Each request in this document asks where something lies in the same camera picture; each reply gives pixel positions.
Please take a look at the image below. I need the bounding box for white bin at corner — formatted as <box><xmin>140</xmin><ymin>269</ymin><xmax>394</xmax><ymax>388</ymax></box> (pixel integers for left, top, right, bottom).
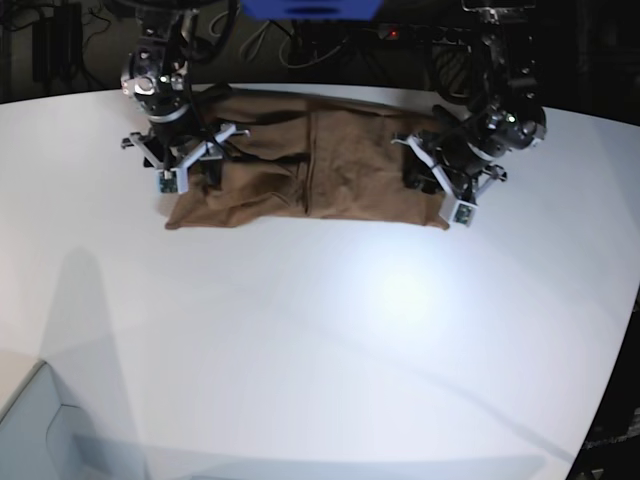
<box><xmin>1</xmin><ymin>362</ymin><xmax>86</xmax><ymax>480</ymax></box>

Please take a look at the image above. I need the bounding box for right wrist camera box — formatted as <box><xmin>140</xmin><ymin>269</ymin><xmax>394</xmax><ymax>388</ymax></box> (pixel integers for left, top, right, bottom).
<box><xmin>156</xmin><ymin>168</ymin><xmax>189</xmax><ymax>195</ymax></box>

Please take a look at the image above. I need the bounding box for black box on floor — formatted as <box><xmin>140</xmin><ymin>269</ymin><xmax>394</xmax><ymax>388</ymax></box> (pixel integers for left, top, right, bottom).
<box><xmin>31</xmin><ymin>1</ymin><xmax>83</xmax><ymax>88</ymax></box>

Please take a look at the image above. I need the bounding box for brown t-shirt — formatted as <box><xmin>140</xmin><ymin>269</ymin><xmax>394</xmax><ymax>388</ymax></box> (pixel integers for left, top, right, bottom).
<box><xmin>165</xmin><ymin>90</ymin><xmax>449</xmax><ymax>230</ymax></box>

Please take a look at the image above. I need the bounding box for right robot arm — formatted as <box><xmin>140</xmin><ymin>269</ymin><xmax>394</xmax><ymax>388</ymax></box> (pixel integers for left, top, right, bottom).
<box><xmin>117</xmin><ymin>1</ymin><xmax>240</xmax><ymax>182</ymax></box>

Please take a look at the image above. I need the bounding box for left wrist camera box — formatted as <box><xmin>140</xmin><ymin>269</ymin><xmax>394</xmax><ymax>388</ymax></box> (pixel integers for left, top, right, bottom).
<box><xmin>439</xmin><ymin>196</ymin><xmax>477</xmax><ymax>227</ymax></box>

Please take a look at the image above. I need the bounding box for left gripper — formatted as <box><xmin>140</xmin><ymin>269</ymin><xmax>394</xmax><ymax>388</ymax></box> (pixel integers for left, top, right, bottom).
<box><xmin>391</xmin><ymin>130</ymin><xmax>508</xmax><ymax>208</ymax></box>

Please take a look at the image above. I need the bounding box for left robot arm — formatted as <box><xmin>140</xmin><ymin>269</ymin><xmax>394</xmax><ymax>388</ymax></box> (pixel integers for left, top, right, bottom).
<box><xmin>400</xmin><ymin>1</ymin><xmax>547</xmax><ymax>203</ymax></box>

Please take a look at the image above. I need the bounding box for blue box overhead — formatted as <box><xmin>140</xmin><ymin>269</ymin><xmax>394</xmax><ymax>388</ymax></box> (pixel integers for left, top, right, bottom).
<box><xmin>241</xmin><ymin>0</ymin><xmax>382</xmax><ymax>20</ymax></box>

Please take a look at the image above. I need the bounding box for white cable on floor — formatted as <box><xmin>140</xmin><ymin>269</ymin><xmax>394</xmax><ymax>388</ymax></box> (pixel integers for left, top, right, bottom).
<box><xmin>209</xmin><ymin>4</ymin><xmax>351</xmax><ymax>69</ymax></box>

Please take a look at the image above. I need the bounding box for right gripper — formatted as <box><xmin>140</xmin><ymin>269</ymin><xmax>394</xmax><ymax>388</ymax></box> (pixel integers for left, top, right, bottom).
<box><xmin>120</xmin><ymin>123</ymin><xmax>250</xmax><ymax>175</ymax></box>

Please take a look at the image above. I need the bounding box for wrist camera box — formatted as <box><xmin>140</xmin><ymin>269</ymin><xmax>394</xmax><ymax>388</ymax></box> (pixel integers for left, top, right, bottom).
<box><xmin>439</xmin><ymin>196</ymin><xmax>477</xmax><ymax>227</ymax></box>
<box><xmin>156</xmin><ymin>168</ymin><xmax>189</xmax><ymax>195</ymax></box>

